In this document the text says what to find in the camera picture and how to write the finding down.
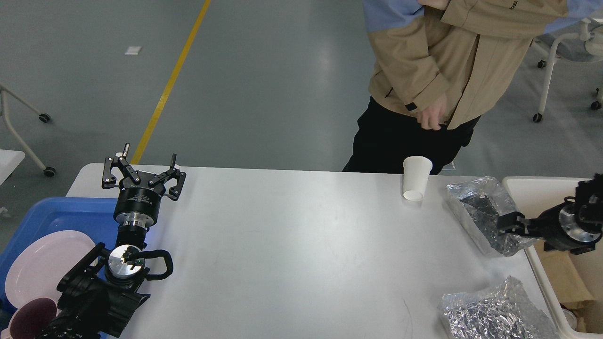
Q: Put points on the blue plastic tray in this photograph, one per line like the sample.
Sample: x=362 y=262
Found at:
x=91 y=216

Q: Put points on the brown paper bag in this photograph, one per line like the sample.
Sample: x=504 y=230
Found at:
x=568 y=286

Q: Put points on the crumpled brown paper in bin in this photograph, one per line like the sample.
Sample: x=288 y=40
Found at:
x=580 y=323

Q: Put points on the white grey office chair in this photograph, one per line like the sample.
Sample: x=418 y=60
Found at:
x=580 y=42

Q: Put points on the white chair left edge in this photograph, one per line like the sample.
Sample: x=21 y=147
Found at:
x=18 y=130

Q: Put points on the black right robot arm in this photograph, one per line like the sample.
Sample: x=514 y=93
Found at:
x=587 y=202

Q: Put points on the pink plate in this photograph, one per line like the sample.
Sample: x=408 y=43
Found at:
x=38 y=269

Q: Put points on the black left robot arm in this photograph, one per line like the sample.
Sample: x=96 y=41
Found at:
x=100 y=293

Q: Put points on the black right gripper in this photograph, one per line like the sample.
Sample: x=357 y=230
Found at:
x=557 y=227

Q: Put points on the person in blue jeans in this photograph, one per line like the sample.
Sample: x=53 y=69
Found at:
x=497 y=18

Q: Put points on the person in black trousers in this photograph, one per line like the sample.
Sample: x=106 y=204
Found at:
x=416 y=64

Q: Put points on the white floor socket plate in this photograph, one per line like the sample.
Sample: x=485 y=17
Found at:
x=450 y=166

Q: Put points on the aluminium foil piece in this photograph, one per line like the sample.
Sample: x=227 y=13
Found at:
x=501 y=312

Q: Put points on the bystander hand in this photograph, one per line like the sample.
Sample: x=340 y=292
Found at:
x=429 y=118

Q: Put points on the pink mug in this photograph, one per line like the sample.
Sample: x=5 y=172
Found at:
x=31 y=319

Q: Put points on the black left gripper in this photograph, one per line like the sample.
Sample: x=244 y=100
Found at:
x=140 y=202

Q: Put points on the beige plastic bin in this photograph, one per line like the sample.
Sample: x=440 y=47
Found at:
x=533 y=195

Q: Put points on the white side table corner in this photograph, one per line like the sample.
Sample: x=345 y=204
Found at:
x=9 y=161

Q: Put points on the aluminium foil sheet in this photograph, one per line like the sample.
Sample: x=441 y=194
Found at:
x=478 y=205

